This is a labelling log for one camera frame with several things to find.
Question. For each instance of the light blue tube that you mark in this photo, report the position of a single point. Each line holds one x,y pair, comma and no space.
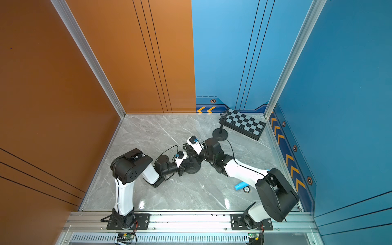
241,185

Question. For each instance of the right circuit board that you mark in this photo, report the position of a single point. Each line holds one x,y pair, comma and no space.
257,239

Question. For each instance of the folded chess board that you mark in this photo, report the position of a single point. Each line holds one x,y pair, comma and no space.
244,124

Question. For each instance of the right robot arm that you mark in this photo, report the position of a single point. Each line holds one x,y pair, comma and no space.
277,196

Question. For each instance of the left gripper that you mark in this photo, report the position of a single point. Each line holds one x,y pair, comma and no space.
182,162

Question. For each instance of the small round black cap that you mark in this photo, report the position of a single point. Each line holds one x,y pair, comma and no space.
246,190

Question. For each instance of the black round stand base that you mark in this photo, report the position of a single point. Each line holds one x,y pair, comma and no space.
220,134

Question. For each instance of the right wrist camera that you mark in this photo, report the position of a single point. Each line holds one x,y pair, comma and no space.
195,144

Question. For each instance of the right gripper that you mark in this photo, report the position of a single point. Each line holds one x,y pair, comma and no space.
198,160

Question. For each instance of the circuit board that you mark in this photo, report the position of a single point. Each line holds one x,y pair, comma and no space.
257,239
125,239

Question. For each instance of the black mic clip pole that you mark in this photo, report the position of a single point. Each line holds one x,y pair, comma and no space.
221,121

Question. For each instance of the left circuit board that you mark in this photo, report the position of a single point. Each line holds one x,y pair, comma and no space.
125,239

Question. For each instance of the aluminium front rail frame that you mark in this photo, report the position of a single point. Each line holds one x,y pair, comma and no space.
190,228

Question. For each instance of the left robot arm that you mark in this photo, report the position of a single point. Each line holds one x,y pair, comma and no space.
139,154

